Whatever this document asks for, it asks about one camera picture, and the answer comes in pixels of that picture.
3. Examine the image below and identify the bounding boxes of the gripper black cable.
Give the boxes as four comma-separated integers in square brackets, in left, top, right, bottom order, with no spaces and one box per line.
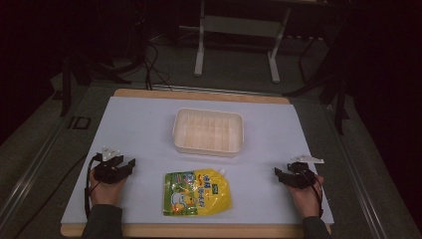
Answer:
[298,165,324,219]
[83,154,102,221]

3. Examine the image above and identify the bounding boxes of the white table mat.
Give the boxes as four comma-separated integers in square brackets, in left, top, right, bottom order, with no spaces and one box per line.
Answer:
[60,96,335,226]

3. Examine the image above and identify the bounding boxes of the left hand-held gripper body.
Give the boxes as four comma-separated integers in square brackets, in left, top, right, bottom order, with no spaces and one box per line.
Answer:
[93,145,126,185]

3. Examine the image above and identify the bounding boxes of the person's right hand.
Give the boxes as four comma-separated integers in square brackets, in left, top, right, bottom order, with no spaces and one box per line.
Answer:
[287,174,325,220]

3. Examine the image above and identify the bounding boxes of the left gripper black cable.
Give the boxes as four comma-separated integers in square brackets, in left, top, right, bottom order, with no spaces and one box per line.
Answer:
[83,154,102,221]

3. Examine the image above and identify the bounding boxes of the white plastic basket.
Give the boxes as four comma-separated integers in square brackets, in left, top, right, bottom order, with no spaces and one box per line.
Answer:
[171,107,245,158]

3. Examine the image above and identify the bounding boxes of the black stand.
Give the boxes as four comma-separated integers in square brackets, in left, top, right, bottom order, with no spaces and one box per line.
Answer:
[284,33,351,136]

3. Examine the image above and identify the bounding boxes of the white metal stand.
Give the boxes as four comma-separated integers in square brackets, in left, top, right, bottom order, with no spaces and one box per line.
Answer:
[193,0,294,85]

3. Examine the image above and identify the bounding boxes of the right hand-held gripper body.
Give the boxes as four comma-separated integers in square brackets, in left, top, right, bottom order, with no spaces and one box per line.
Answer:
[286,153,325,190]

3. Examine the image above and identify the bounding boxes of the person's left hand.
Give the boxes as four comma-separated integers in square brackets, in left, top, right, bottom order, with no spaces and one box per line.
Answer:
[89,171,128,208]

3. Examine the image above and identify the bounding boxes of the black floor cables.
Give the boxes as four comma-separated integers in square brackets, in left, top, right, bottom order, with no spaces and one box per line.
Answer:
[142,39,174,93]

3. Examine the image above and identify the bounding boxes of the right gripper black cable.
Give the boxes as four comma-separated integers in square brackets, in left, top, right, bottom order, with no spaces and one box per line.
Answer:
[298,165,324,219]

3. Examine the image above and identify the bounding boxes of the yellow spouted pouch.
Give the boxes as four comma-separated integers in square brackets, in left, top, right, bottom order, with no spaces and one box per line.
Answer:
[161,167,233,217]

